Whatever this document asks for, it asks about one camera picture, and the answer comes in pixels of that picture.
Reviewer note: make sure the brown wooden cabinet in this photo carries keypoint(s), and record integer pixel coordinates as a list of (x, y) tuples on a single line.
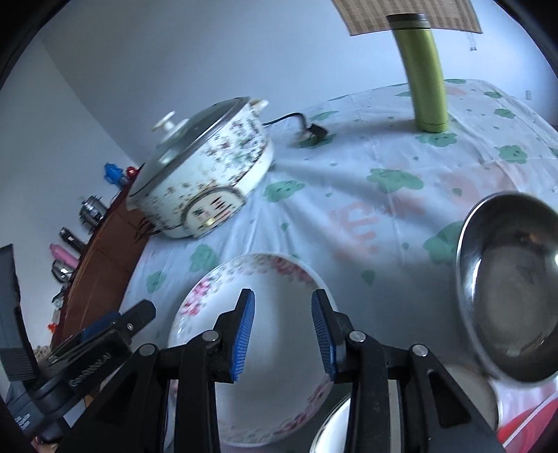
[(104, 261)]

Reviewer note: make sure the red bowl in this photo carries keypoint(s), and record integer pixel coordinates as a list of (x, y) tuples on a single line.
[(532, 427)]

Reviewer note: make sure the cloud printed tablecloth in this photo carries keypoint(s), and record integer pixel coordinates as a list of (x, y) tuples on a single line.
[(348, 196)]

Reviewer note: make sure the glass pot lid white knob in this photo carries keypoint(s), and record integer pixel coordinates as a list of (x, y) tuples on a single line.
[(192, 139)]

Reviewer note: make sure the floral white plate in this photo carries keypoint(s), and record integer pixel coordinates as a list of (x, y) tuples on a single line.
[(279, 348)]

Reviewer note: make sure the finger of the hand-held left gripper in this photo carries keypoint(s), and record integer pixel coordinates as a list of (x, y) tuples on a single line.
[(96, 344), (135, 316)]

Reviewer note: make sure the pink bottle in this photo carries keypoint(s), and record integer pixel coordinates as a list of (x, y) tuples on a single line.
[(63, 253)]

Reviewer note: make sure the floral electric cooking pot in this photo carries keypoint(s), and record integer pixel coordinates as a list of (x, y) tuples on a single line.
[(218, 174)]

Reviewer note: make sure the green thermos bottle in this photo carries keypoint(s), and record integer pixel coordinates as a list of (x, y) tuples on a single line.
[(425, 74)]

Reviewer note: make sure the silver metal cup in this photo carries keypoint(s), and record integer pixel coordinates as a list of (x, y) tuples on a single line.
[(92, 211)]

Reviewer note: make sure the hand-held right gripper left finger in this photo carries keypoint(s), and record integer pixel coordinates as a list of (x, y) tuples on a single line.
[(244, 339)]

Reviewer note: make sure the bamboo window blind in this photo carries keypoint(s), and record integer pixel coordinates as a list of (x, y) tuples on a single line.
[(370, 17)]

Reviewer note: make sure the stainless steel bowl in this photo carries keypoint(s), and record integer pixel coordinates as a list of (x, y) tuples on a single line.
[(510, 296)]

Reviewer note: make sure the black bottle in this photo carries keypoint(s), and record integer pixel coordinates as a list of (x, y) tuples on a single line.
[(72, 238)]

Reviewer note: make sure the metal bowl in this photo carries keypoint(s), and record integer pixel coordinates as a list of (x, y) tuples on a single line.
[(473, 396)]

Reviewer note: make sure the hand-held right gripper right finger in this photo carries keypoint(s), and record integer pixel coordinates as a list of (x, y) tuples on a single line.
[(323, 339)]

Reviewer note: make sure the small red object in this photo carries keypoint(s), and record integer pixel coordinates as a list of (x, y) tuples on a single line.
[(130, 172)]

